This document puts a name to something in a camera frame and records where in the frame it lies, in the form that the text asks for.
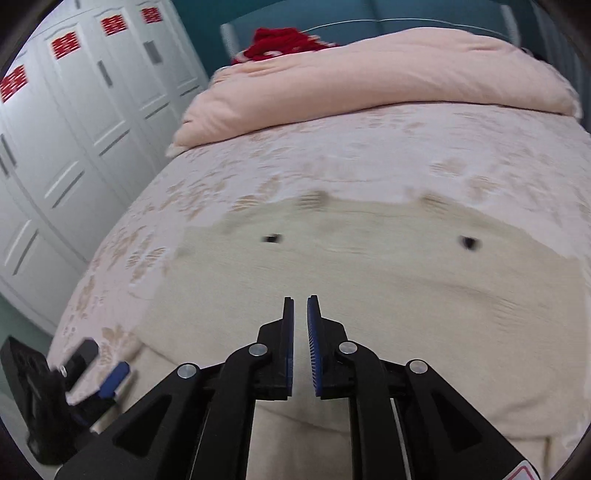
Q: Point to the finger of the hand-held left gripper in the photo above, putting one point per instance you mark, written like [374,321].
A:
[85,354]
[113,379]

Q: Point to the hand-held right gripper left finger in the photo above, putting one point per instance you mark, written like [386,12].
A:
[289,350]

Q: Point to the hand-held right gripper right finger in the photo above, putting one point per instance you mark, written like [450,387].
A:
[313,350]

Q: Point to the cream knitted sweater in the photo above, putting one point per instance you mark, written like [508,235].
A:
[369,277]

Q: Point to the white wardrobe doors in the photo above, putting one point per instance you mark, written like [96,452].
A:
[78,161]

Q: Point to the pink butterfly print bed sheet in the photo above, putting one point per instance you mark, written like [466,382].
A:
[332,152]

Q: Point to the pink duvet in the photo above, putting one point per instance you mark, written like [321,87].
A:
[369,78]

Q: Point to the red paper cutout sticker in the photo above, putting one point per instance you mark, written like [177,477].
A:
[112,24]
[151,14]
[13,83]
[66,45]

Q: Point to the red patterned cloth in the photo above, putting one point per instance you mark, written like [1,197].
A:
[281,44]

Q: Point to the teal padded headboard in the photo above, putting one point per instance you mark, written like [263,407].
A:
[415,14]

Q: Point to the blue grey curtain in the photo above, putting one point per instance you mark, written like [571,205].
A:
[563,50]

